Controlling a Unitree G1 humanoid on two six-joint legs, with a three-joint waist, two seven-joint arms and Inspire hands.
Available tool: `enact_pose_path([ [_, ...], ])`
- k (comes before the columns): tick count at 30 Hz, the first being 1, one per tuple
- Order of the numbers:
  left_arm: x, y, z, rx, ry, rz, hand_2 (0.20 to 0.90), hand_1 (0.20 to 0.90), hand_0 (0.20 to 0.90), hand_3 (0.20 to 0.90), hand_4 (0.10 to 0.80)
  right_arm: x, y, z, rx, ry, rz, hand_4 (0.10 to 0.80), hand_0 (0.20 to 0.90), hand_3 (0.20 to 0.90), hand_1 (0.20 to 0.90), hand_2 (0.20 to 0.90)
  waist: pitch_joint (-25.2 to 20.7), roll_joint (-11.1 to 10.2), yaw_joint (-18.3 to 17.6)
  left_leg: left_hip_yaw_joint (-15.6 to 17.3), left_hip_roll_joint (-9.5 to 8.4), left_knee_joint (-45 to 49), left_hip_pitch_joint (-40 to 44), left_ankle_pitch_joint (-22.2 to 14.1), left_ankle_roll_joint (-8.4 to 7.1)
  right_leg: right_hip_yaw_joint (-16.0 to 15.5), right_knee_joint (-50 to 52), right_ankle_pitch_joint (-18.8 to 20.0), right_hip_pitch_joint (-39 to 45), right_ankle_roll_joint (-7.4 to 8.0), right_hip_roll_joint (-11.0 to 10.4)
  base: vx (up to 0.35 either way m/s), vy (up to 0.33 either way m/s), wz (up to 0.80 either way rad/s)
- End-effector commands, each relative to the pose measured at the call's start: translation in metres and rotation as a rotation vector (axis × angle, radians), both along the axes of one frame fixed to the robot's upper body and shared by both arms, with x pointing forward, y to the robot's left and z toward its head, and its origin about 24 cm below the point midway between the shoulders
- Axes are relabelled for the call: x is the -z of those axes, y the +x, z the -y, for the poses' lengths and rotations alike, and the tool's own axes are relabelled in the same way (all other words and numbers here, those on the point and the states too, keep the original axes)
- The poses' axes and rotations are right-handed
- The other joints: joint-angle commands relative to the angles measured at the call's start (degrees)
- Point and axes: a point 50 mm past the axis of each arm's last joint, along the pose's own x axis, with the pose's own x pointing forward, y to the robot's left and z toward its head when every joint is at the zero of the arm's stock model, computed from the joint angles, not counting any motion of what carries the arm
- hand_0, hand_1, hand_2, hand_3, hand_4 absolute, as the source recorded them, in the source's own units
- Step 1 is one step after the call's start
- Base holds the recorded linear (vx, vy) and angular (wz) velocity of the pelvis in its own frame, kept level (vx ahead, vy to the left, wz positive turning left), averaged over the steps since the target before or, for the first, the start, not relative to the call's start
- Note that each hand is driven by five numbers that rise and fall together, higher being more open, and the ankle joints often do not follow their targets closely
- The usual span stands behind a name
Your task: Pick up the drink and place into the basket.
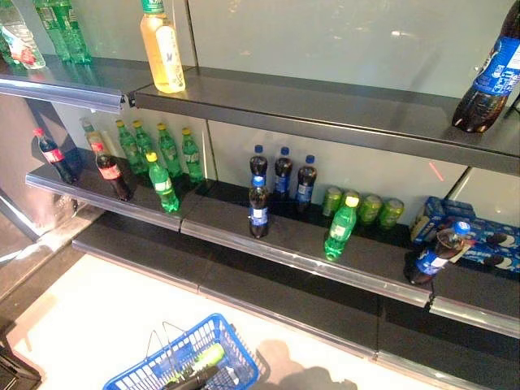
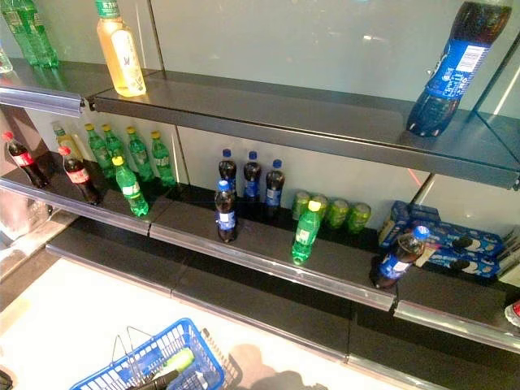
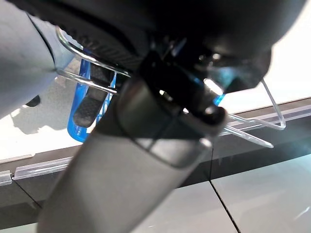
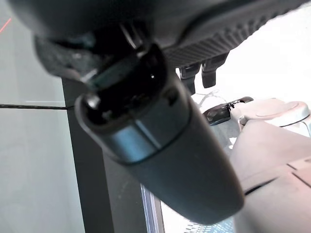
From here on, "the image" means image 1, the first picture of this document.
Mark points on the large Pepsi cola bottle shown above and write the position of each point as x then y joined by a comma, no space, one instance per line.
487,81

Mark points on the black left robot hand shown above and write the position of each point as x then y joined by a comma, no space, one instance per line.
201,380

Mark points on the dark base plinth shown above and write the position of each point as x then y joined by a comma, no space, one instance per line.
32,264

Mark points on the small green Sprite bottle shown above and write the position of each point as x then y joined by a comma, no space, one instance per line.
340,231
143,140
162,187
168,152
193,158
130,150

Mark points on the grey shelf upright post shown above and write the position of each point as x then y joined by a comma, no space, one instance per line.
193,40
461,185

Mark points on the small yellow tea bottle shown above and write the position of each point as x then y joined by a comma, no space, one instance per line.
92,136

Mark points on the large yellow tea bottle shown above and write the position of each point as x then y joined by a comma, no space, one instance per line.
162,53

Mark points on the blue plastic shopping basket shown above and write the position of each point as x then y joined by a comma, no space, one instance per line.
217,317

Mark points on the clear water bottle red label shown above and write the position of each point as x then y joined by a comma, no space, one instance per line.
20,44

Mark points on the small Coca-Cola bottle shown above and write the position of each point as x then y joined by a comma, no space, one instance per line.
111,172
55,156

